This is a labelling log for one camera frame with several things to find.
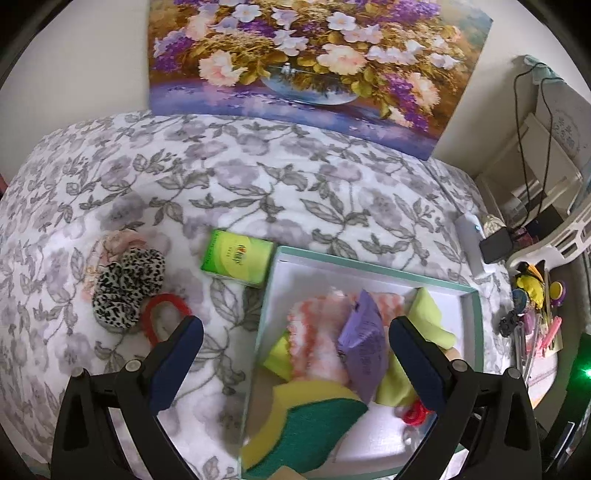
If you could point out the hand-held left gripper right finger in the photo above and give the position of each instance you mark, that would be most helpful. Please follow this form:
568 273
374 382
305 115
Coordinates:
420 364

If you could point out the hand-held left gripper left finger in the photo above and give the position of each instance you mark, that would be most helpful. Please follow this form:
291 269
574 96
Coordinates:
178 364

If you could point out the lime green cloth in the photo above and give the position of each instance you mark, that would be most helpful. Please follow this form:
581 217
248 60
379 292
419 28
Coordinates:
427 314

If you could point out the purple packet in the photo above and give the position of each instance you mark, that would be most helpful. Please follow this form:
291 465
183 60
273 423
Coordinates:
364 350

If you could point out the leopard print scrunchie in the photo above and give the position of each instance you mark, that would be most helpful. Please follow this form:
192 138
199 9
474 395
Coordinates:
129 281

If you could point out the pink fluffy cloth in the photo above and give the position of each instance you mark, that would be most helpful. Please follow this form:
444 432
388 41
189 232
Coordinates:
318 341

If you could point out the yellow green sponge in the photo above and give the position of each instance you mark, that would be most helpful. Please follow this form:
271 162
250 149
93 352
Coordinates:
318 424

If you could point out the green tissue packet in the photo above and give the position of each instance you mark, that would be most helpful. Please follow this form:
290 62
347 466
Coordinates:
235 256

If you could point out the teal rimmed white box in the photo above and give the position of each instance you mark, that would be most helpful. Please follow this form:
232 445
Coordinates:
323 277

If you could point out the pink floral scrunchie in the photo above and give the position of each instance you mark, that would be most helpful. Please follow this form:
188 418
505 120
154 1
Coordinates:
122 242

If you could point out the pile of pens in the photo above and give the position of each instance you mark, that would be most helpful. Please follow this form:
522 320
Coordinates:
540 332

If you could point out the black binder clip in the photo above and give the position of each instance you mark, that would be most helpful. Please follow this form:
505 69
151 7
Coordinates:
508 323

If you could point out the purple yellow ball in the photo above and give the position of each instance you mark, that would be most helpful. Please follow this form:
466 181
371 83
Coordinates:
557 293

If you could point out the yellow black trinket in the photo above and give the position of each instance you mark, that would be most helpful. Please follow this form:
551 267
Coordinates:
531 286

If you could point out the black charger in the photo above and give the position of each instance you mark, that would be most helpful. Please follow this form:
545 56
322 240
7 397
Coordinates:
496 244

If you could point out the white power strip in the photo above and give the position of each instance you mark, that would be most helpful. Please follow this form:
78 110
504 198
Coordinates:
468 230

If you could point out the white lattice chair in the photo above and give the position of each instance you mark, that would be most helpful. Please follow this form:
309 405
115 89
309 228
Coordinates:
554 249

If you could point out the grey floral fleece blanket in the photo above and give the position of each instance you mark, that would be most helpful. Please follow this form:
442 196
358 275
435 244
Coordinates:
231 175

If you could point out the white shelf unit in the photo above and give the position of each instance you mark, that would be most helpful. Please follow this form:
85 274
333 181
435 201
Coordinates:
531 138

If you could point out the flower still life painting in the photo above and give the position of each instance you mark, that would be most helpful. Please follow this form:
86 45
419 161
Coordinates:
323 55

